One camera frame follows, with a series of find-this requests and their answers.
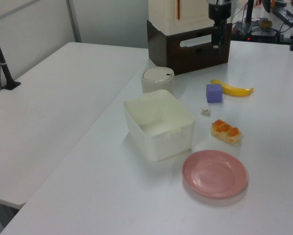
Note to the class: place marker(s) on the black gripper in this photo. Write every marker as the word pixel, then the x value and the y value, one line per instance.
pixel 219 11

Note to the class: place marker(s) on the bread with orange topping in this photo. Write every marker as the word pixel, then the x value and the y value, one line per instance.
pixel 225 132

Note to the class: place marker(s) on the black electronics box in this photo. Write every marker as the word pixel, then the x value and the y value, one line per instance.
pixel 256 33

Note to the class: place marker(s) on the black monitor stand pole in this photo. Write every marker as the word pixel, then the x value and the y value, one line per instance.
pixel 249 11

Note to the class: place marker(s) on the small cardboard box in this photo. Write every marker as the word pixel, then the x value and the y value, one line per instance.
pixel 265 23

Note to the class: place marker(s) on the dark brown wooden box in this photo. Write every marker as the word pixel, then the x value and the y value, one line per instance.
pixel 170 54

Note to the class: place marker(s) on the cream plastic storage box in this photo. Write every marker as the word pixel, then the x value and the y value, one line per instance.
pixel 165 14

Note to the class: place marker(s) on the yellow toy banana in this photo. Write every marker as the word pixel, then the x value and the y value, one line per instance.
pixel 236 91

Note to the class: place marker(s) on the purple foam cube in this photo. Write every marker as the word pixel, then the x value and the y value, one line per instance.
pixel 214 94

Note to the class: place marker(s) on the black keyboard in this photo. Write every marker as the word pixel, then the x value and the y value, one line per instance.
pixel 286 13

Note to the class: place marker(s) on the crumpled white paper scrap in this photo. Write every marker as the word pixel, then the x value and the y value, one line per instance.
pixel 205 111

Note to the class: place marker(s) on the small beige trash can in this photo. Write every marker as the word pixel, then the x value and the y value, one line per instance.
pixel 157 80

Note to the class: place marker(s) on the white plastic storage bin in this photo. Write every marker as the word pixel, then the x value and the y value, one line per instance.
pixel 158 127

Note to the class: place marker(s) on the pink plastic plate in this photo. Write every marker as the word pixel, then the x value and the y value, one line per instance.
pixel 214 173

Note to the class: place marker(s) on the black camera stand pole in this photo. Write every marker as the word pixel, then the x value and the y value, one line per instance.
pixel 2 63

